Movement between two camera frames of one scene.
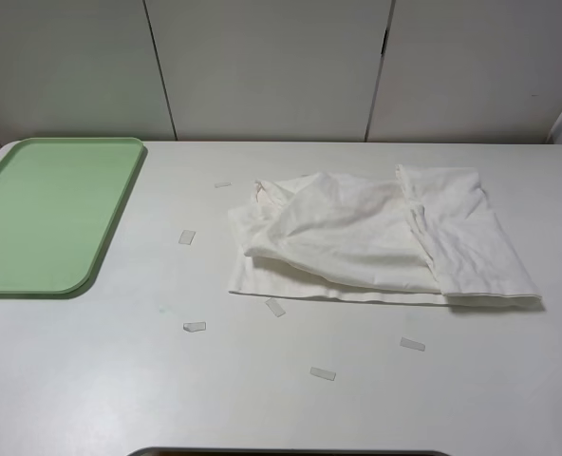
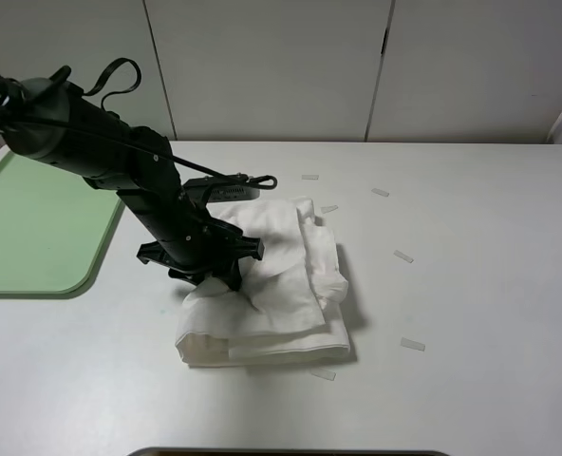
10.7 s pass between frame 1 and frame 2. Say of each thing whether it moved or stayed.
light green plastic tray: stayed
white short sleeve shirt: moved
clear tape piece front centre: stayed
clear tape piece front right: stayed
